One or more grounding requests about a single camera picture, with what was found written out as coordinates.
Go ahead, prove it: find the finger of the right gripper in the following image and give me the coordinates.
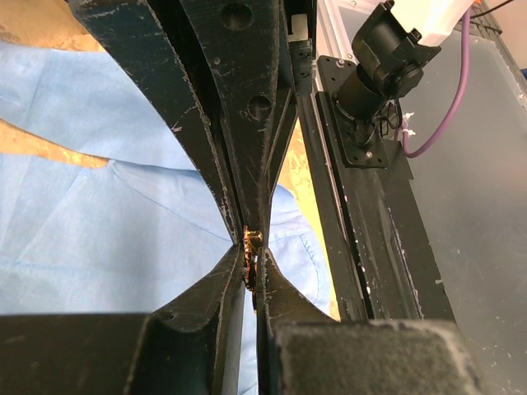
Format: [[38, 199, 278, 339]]
[[68, 1, 241, 244], [181, 1, 285, 241]]

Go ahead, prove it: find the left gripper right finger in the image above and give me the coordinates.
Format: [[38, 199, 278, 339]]
[[256, 248, 482, 394]]

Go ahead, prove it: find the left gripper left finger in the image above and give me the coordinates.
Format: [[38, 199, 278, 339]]
[[1, 244, 245, 394]]

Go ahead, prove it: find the silver leaf brooch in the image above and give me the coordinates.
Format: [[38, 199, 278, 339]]
[[243, 225, 264, 314]]

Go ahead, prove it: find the blue button shirt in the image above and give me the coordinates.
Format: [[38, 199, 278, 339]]
[[1, 43, 330, 394]]

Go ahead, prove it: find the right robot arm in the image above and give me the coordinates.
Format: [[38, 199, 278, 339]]
[[69, 1, 465, 244]]

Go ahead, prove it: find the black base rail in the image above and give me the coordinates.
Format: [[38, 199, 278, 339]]
[[300, 6, 454, 321]]

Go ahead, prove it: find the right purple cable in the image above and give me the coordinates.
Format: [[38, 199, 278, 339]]
[[401, 12, 473, 160]]

